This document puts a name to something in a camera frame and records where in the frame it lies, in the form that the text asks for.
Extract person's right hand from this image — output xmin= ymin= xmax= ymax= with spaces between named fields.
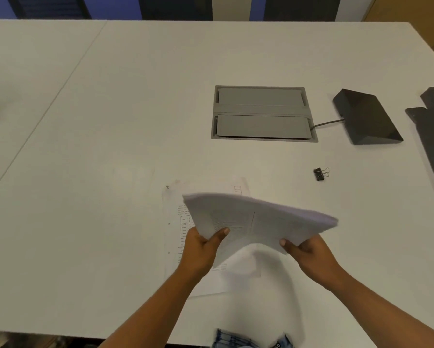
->
xmin=279 ymin=233 xmax=342 ymax=289

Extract person's left hand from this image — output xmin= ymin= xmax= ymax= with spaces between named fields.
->
xmin=178 ymin=226 xmax=231 ymax=281

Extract white paper stack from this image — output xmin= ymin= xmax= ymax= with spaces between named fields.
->
xmin=182 ymin=192 xmax=339 ymax=269

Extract person's left forearm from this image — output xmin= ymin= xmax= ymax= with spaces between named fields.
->
xmin=98 ymin=266 xmax=203 ymax=348

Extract person's right forearm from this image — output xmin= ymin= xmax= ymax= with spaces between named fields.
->
xmin=324 ymin=267 xmax=434 ymax=348

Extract printed white paper sheet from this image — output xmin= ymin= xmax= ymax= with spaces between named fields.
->
xmin=161 ymin=177 xmax=262 ymax=298

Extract person's blue jeans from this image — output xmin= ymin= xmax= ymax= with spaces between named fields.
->
xmin=212 ymin=329 xmax=294 ymax=348

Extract black wedge-shaped device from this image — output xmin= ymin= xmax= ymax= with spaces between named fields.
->
xmin=332 ymin=88 xmax=404 ymax=145

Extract black flat stand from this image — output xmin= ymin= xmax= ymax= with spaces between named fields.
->
xmin=405 ymin=87 xmax=434 ymax=210

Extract grey cable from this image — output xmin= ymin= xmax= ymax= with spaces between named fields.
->
xmin=310 ymin=119 xmax=346 ymax=131

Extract grey table cable box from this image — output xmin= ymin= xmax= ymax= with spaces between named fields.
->
xmin=211 ymin=85 xmax=318 ymax=143

